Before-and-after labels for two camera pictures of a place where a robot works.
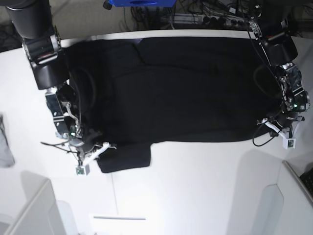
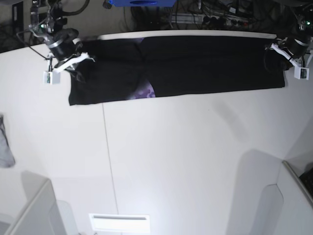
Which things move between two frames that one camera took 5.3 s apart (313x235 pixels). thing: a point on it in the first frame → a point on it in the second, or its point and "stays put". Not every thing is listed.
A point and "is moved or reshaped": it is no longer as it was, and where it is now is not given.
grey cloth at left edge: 7,156 stays put
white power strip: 208,19 stays put
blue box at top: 143,2 stays put
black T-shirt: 134,93 is moved or reshaped
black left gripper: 84,145 → 63,48
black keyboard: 307,178 stays put
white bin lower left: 40,215 stays put
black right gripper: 285,119 → 298,48
